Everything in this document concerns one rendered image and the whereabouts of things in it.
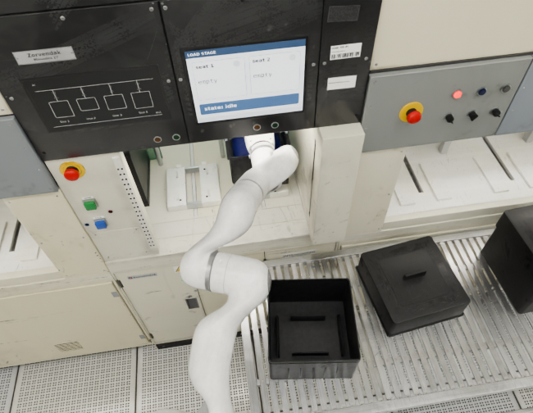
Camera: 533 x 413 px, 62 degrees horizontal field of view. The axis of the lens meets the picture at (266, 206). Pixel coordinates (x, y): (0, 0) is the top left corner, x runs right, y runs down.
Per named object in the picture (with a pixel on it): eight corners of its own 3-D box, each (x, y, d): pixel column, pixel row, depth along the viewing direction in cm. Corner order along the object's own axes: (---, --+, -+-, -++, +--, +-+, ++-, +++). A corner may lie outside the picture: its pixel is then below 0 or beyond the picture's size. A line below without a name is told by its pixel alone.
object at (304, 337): (268, 301, 161) (266, 279, 148) (343, 300, 161) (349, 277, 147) (269, 379, 144) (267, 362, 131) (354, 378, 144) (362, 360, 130)
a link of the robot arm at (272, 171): (274, 161, 113) (290, 137, 141) (224, 188, 119) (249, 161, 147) (291, 190, 115) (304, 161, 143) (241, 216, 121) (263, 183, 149)
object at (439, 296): (387, 338, 152) (395, 322, 142) (354, 266, 170) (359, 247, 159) (464, 315, 156) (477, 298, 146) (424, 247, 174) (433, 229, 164)
